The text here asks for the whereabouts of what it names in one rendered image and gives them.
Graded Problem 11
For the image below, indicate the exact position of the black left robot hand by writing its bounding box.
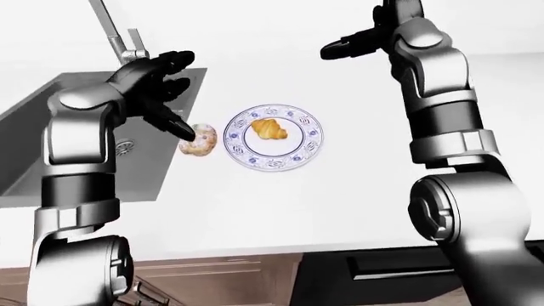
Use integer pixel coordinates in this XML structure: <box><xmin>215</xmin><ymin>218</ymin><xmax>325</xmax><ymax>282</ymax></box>
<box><xmin>106</xmin><ymin>49</ymin><xmax>197</xmax><ymax>142</ymax></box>

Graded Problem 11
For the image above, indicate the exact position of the black built-in appliance front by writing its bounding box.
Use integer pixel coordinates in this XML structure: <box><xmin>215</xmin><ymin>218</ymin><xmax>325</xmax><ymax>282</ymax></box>
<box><xmin>289</xmin><ymin>239</ymin><xmax>544</xmax><ymax>306</ymax></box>

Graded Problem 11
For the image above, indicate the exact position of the blue patterned white plate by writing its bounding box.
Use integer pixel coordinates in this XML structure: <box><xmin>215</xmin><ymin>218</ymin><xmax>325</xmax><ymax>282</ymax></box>
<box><xmin>223</xmin><ymin>103</ymin><xmax>324</xmax><ymax>173</ymax></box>

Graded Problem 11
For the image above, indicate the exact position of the stainless steel sink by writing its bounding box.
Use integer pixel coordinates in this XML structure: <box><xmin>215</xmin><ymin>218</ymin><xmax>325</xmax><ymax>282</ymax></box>
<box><xmin>0</xmin><ymin>66</ymin><xmax>208</xmax><ymax>207</ymax></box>

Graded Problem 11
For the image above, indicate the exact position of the silver kitchen faucet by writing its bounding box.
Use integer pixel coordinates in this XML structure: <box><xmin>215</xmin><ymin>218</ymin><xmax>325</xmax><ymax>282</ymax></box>
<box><xmin>88</xmin><ymin>0</ymin><xmax>150</xmax><ymax>67</ymax></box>

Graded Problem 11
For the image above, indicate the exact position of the golden croissant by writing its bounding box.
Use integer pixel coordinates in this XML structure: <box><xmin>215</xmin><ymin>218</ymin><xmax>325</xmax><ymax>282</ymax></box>
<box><xmin>251</xmin><ymin>118</ymin><xmax>289</xmax><ymax>141</ymax></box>

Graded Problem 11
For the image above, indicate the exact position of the wooden cabinet drawer front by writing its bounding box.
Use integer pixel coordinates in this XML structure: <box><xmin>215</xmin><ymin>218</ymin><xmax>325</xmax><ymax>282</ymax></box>
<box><xmin>0</xmin><ymin>252</ymin><xmax>303</xmax><ymax>306</ymax></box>

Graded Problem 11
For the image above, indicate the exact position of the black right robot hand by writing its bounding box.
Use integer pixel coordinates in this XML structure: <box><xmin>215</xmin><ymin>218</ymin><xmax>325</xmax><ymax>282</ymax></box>
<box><xmin>318</xmin><ymin>0</ymin><xmax>426</xmax><ymax>60</ymax></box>

